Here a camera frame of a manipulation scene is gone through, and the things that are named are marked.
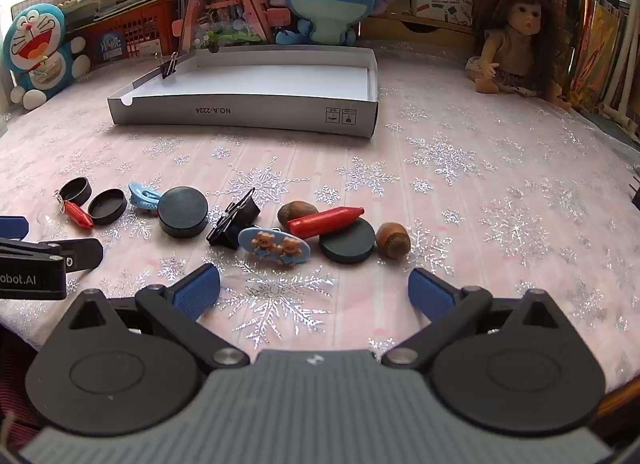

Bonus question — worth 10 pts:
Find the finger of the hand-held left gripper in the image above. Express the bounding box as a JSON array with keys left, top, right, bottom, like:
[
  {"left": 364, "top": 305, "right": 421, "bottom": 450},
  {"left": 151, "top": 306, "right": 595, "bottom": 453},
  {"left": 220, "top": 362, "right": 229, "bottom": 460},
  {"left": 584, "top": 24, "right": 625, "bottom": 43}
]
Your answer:
[
  {"left": 0, "top": 237, "right": 104, "bottom": 274},
  {"left": 0, "top": 215, "right": 30, "bottom": 240}
]

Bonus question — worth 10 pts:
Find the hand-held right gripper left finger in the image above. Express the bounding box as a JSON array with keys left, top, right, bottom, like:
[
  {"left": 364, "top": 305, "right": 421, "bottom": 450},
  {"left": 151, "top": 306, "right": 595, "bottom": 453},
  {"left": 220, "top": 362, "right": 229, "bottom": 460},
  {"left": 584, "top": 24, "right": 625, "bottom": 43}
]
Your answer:
[{"left": 52, "top": 263, "right": 251, "bottom": 373}]

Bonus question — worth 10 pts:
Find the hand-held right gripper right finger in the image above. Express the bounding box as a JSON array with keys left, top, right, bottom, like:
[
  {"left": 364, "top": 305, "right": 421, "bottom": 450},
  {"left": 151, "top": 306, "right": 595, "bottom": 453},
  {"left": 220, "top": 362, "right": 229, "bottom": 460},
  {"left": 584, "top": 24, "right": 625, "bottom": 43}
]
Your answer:
[{"left": 381, "top": 267, "right": 583, "bottom": 371}]

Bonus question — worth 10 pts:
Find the red toy crayon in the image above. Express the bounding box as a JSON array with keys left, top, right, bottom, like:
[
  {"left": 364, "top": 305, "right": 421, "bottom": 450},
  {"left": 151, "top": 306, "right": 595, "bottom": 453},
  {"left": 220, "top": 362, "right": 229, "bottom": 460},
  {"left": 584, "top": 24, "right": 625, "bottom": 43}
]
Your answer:
[
  {"left": 64, "top": 201, "right": 94, "bottom": 231},
  {"left": 287, "top": 205, "right": 365, "bottom": 238}
]

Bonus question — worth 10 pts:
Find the black round lid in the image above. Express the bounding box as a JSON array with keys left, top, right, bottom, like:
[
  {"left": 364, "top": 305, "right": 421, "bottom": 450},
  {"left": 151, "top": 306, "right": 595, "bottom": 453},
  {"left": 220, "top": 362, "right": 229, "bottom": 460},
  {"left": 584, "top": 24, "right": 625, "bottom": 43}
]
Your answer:
[{"left": 87, "top": 189, "right": 128, "bottom": 225}]

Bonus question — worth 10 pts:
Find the small black round cap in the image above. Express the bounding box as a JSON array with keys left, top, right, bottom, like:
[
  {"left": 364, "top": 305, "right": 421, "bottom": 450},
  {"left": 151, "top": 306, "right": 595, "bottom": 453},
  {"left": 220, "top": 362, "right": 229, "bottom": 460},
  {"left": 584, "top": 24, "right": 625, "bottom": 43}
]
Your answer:
[{"left": 59, "top": 177, "right": 93, "bottom": 200}]

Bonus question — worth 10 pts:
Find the brown acorn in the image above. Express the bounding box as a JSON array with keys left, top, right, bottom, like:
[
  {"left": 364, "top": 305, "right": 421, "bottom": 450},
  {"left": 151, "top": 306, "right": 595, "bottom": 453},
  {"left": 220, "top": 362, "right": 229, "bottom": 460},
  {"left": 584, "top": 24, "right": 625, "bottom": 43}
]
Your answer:
[
  {"left": 375, "top": 221, "right": 412, "bottom": 260},
  {"left": 277, "top": 201, "right": 319, "bottom": 226}
]

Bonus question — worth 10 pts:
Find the large black binder clip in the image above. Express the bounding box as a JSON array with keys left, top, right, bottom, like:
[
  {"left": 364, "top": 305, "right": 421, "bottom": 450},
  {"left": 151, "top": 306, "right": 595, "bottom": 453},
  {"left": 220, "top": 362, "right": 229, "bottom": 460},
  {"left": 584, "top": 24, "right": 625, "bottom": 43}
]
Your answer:
[{"left": 206, "top": 187, "right": 261, "bottom": 248}]

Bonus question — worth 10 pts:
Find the thick black puck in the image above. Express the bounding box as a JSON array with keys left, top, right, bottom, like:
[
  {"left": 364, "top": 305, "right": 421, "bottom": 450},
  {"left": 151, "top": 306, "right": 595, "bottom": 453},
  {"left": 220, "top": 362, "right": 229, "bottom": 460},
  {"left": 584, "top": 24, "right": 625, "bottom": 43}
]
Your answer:
[{"left": 157, "top": 187, "right": 209, "bottom": 238}]

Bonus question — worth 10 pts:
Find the blue bear hair clip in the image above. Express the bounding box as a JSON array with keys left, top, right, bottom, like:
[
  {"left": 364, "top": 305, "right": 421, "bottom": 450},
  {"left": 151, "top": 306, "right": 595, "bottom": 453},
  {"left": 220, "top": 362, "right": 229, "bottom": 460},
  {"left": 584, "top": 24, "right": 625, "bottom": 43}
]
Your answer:
[
  {"left": 237, "top": 227, "right": 313, "bottom": 268},
  {"left": 128, "top": 181, "right": 165, "bottom": 212}
]

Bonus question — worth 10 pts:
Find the black disc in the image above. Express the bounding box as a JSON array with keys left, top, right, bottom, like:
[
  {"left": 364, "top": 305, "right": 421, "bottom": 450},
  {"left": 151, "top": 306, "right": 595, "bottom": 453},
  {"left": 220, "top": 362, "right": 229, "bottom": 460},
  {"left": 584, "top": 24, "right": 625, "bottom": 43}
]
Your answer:
[{"left": 320, "top": 218, "right": 376, "bottom": 264}]

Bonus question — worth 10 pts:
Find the white cardboard box tray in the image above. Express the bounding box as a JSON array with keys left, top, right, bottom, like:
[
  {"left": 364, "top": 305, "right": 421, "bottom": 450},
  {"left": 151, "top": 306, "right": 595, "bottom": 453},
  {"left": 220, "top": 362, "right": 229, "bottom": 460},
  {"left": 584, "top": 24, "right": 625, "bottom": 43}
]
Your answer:
[{"left": 107, "top": 43, "right": 379, "bottom": 138}]

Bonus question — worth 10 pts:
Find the blue robot cat plush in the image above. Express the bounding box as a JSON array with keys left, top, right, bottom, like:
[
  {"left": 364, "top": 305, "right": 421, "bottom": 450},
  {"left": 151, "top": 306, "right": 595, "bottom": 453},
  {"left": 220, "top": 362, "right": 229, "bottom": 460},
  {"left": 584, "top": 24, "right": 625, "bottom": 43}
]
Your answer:
[{"left": 2, "top": 2, "right": 92, "bottom": 110}]

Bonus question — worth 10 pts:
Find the small black binder clip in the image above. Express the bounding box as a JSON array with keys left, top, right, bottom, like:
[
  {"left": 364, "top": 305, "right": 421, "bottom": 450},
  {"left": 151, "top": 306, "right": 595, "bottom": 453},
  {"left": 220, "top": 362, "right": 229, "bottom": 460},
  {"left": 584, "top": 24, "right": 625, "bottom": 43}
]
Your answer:
[{"left": 156, "top": 52, "right": 182, "bottom": 80}]

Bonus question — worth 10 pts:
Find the red plastic crate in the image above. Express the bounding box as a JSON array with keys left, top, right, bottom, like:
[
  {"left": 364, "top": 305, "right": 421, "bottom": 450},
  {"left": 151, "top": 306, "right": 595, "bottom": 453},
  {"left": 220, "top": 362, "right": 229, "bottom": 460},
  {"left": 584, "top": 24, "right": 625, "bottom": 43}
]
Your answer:
[{"left": 70, "top": 0, "right": 183, "bottom": 70}]

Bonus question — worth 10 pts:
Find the wooden desk drawer organizer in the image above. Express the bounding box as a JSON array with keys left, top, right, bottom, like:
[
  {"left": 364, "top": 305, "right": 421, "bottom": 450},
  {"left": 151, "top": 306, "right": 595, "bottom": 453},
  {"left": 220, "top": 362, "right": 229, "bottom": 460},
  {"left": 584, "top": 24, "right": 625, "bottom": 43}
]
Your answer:
[{"left": 360, "top": 14, "right": 481, "bottom": 52}]

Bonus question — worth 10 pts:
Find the white pipe rack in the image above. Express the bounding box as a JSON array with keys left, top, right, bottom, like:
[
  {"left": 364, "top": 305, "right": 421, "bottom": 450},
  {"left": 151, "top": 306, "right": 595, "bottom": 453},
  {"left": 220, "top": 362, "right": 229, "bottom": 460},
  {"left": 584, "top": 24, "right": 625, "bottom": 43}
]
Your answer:
[{"left": 597, "top": 0, "right": 640, "bottom": 140}]

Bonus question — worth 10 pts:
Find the brown-haired doll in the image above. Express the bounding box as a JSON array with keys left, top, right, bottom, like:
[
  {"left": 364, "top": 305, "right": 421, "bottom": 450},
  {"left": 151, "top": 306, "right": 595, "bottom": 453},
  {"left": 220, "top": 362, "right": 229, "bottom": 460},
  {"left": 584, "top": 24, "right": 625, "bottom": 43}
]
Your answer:
[{"left": 465, "top": 0, "right": 573, "bottom": 110}]

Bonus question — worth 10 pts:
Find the row of thin picture books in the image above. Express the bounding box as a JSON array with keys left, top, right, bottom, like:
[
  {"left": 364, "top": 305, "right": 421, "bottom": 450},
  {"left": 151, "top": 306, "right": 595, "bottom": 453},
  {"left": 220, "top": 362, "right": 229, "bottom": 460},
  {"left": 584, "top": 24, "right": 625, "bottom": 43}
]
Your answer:
[{"left": 550, "top": 0, "right": 636, "bottom": 112}]

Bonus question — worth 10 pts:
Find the white wire grid panel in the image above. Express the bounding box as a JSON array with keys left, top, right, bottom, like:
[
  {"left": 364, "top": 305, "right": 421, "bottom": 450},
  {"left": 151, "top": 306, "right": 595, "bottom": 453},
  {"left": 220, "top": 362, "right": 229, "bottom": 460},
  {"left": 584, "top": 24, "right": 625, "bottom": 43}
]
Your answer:
[{"left": 10, "top": 0, "right": 76, "bottom": 15}]

